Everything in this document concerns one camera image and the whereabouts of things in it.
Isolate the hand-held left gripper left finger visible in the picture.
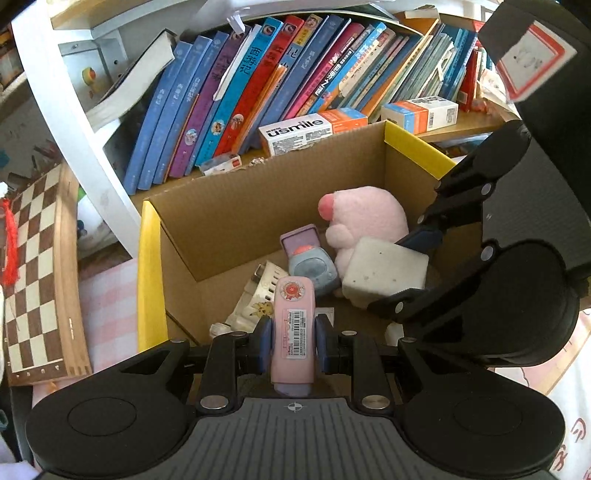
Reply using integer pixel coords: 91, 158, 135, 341
117, 315, 273, 414

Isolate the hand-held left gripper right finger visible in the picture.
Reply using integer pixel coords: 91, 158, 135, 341
314, 314, 467, 411

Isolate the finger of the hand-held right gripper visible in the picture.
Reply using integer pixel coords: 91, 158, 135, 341
397, 120, 532, 254
367, 240, 500, 324

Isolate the pink oblong case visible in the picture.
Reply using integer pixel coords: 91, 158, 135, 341
270, 275, 317, 398

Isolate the white charger plug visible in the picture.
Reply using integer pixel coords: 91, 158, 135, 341
233, 261, 280, 330

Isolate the pink plush pig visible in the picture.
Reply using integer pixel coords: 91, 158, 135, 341
318, 185, 409, 298

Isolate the toy wrist watch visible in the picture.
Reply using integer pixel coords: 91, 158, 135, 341
279, 224, 341, 296

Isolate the yellow cardboard box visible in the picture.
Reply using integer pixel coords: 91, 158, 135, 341
137, 121, 462, 356

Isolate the small white orange box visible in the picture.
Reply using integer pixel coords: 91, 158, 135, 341
381, 98, 459, 134

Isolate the pink printed tablecloth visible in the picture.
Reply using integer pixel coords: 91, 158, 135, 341
32, 258, 591, 480

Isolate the long white orange box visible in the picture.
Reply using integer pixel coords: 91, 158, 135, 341
259, 108, 369, 156

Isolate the small white red tube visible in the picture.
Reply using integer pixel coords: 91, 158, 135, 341
199, 154, 243, 176

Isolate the row of colourful books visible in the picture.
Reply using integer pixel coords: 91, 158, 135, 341
122, 14, 481, 195

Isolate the wooden chessboard box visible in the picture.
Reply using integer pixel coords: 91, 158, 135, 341
0, 161, 93, 387

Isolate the white metal shelf unit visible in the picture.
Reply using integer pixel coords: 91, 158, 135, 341
11, 0, 522, 259

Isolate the red tassel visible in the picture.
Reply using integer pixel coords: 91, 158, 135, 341
0, 182, 21, 287

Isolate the thick white book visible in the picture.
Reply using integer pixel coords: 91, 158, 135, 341
85, 30, 178, 132

